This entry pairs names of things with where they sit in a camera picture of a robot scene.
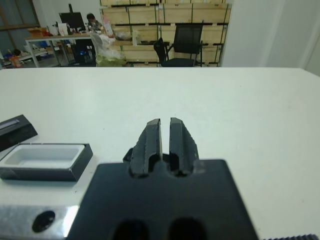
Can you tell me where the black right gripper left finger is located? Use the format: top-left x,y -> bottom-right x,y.
129,118 -> 164,178

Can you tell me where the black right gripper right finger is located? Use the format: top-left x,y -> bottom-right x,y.
169,117 -> 200,177

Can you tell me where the black box lid with print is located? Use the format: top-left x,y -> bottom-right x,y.
0,114 -> 39,153

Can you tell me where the black box base white insert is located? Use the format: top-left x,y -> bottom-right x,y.
0,142 -> 94,182

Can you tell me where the brown cardboard box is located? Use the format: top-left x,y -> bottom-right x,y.
27,26 -> 48,38

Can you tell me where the yellow-green plastic bag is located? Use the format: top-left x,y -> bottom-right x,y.
96,54 -> 127,68

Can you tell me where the white plastic bag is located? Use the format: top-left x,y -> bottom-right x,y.
89,31 -> 125,60

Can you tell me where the black mesh office chair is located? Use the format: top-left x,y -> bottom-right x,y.
159,21 -> 205,68

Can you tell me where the black computer tower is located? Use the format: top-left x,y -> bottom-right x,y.
74,39 -> 97,66

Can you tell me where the pink white carton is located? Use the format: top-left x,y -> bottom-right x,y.
103,14 -> 114,36

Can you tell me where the wooden crate stack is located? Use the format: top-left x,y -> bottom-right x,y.
99,0 -> 230,68

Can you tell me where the seated person at desk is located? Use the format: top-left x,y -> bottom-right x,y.
86,13 -> 104,33

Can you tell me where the black computer monitor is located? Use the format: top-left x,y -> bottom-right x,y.
59,3 -> 86,33

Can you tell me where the white frame wooden desk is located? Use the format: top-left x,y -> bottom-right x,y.
24,33 -> 98,68

